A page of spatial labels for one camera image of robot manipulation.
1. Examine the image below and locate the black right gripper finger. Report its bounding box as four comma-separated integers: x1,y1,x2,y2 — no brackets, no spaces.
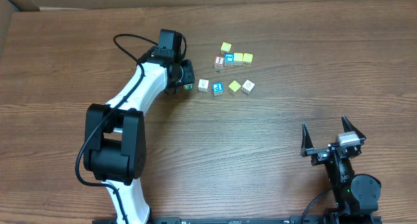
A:
341,115,366,140
300,123,314,157

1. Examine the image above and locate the green letter wooden block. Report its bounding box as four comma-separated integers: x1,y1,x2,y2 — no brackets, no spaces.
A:
184,84,194,90

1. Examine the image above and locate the yellow mushroom wooden block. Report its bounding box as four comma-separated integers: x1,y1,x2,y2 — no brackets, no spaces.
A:
228,80,241,94

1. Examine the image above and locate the green Z wooden block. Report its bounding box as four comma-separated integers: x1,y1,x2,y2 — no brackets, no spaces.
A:
242,79,255,94

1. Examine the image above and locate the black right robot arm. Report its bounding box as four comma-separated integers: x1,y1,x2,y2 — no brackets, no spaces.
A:
298,115,382,223

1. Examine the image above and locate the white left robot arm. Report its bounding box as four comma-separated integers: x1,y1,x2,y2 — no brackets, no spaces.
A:
74,29,195,223

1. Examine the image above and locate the M letter wooden block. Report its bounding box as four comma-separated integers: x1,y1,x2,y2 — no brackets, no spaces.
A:
198,79,209,92

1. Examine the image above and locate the blue P wooden block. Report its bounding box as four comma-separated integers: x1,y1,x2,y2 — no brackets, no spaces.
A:
212,83,223,96

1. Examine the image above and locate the red I wooden block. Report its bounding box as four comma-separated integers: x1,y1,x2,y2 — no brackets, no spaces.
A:
214,56,224,70

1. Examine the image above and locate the blue letter wooden block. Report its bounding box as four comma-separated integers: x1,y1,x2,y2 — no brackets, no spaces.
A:
224,53,234,66

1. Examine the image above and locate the yellow back wooden block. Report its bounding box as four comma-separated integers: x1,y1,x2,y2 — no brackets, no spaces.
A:
220,42,232,55

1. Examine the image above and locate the yellow top middle block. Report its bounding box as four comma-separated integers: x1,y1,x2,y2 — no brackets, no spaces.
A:
233,53,244,66

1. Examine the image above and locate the yellow pineapple wooden block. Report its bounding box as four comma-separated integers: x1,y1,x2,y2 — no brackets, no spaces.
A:
242,53,253,66

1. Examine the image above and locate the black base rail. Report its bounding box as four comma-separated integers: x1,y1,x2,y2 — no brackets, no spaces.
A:
91,216,383,224

